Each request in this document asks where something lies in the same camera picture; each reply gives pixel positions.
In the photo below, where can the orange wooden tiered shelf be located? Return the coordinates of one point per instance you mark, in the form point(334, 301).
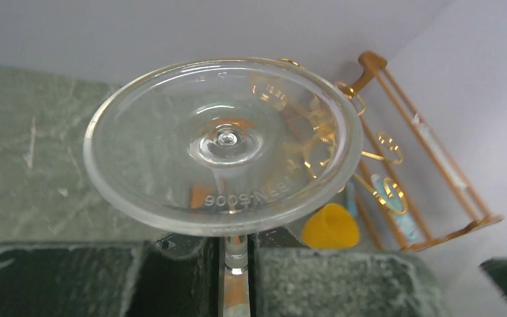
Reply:
point(400, 144)

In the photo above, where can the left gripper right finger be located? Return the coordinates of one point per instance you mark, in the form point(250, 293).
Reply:
point(287, 279)

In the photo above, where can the blue packaged item on shelf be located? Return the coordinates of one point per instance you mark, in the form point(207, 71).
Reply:
point(391, 196)

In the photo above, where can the orange plastic goblet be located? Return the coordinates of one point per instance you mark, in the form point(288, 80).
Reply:
point(332, 227)

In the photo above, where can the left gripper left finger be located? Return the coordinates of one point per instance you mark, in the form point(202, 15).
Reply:
point(167, 277)

